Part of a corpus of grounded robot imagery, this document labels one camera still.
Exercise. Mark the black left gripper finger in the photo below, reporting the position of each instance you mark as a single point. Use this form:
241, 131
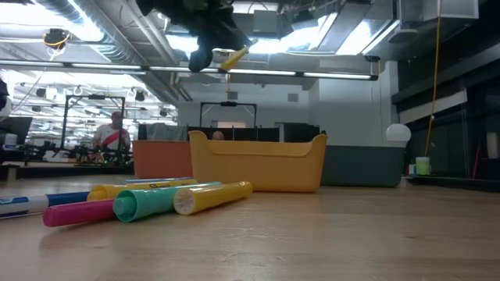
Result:
201, 58

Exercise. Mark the yellow Sharpie highlighter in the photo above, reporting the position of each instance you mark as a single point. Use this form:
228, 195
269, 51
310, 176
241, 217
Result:
215, 195
129, 189

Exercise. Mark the teal Sharpie highlighter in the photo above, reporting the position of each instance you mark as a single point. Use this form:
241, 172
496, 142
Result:
152, 201

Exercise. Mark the white Expo marker blue cap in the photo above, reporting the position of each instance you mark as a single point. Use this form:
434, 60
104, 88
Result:
23, 203

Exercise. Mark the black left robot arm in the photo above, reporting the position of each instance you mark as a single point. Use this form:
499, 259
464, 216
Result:
3, 95

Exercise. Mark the LED light bar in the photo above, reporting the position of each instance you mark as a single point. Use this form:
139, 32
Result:
273, 72

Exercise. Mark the person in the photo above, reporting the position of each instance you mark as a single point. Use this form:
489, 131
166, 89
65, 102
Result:
217, 135
111, 136

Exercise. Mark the black divider panel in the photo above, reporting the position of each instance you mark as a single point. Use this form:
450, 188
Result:
250, 134

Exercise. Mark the orange plastic bin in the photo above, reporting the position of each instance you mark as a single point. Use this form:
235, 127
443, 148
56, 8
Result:
162, 160

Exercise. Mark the yellow plastic bin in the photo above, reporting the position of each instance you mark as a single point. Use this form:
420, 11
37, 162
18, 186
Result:
258, 168

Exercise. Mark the teal plastic bin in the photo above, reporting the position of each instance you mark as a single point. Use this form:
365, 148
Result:
363, 166

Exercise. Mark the pink highlighter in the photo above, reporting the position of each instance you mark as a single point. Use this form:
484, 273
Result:
78, 212

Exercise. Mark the black monitor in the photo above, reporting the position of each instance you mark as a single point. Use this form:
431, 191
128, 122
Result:
15, 129

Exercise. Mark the white light bulb on base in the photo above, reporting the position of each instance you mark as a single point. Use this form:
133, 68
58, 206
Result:
398, 132

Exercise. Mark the green cup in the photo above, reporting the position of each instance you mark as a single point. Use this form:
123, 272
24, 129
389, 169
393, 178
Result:
423, 166

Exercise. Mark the red stick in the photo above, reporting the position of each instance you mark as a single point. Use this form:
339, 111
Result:
475, 160

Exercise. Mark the white cup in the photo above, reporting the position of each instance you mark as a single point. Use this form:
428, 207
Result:
492, 144

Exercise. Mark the black background rig frame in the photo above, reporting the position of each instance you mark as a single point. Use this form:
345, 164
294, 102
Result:
64, 125
228, 104

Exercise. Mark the black aluminium table frame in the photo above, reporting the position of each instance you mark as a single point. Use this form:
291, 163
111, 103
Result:
453, 182

